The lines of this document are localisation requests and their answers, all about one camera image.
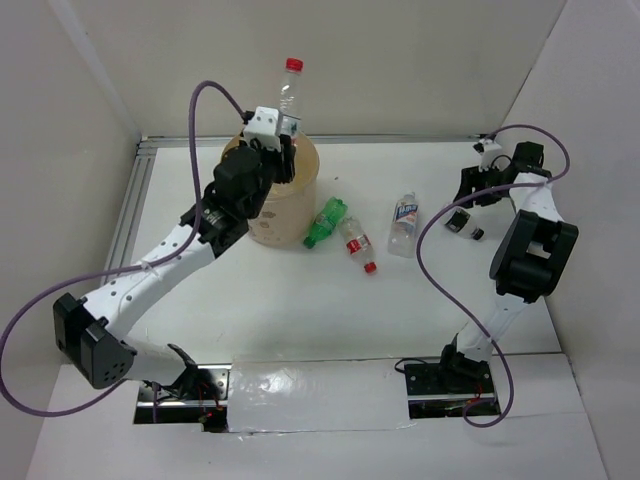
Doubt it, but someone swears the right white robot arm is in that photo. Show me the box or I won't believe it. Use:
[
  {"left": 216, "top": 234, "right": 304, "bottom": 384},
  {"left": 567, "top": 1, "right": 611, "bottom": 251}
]
[{"left": 436, "top": 140, "right": 579, "bottom": 392}]

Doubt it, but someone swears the white-label clear bottle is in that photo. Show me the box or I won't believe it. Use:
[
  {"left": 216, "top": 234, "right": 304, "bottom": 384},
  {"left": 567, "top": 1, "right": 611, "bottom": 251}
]
[{"left": 388, "top": 192, "right": 418, "bottom": 258}]

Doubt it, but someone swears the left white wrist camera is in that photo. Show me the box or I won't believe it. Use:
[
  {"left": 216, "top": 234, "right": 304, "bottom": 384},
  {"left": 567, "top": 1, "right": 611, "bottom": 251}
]
[{"left": 243, "top": 107, "right": 281, "bottom": 152}]

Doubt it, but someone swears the beige round bin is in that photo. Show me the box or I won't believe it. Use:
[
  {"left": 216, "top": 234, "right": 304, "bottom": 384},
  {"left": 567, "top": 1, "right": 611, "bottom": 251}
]
[{"left": 214, "top": 134, "right": 320, "bottom": 247}]

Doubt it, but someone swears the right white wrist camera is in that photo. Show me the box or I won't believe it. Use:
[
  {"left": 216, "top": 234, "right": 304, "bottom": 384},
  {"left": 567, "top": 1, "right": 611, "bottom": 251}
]
[{"left": 473, "top": 138, "right": 503, "bottom": 171}]

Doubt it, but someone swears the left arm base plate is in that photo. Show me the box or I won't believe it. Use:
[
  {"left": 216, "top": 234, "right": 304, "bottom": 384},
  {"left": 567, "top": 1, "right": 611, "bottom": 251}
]
[{"left": 133, "top": 364, "right": 231, "bottom": 433}]

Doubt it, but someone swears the green plastic bottle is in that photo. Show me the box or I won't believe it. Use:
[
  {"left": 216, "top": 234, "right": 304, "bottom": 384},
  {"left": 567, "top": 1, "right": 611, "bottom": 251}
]
[{"left": 303, "top": 197, "right": 348, "bottom": 249}]

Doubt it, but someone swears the large red-label clear bottle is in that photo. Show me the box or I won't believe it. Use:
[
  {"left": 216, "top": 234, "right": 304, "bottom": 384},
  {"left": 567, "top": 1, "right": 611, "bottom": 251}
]
[{"left": 278, "top": 57, "right": 304, "bottom": 140}]

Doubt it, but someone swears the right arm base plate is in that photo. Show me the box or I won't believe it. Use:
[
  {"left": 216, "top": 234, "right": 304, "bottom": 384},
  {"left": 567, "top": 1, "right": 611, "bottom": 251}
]
[{"left": 394, "top": 358, "right": 501, "bottom": 420}]

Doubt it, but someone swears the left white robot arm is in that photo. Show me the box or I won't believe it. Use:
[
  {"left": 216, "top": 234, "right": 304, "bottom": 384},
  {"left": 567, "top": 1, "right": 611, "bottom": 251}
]
[{"left": 53, "top": 132, "right": 296, "bottom": 399}]

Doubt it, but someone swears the clear crushed bottle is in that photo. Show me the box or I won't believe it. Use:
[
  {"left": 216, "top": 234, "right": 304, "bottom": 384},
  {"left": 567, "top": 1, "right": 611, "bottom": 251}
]
[{"left": 444, "top": 207, "right": 484, "bottom": 241}]

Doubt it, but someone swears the small red-label clear bottle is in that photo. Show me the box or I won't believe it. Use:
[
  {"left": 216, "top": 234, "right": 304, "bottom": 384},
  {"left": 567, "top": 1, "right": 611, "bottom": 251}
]
[{"left": 338, "top": 216, "right": 377, "bottom": 275}]

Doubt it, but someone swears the aluminium frame rail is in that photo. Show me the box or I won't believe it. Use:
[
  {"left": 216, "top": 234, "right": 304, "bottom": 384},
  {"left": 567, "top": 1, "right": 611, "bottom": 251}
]
[{"left": 92, "top": 133, "right": 494, "bottom": 321}]

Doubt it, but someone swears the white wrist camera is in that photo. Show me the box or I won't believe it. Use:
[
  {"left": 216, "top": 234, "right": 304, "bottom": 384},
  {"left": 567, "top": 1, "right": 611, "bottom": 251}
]
[
  {"left": 243, "top": 107, "right": 281, "bottom": 152},
  {"left": 473, "top": 138, "right": 503, "bottom": 171}
]

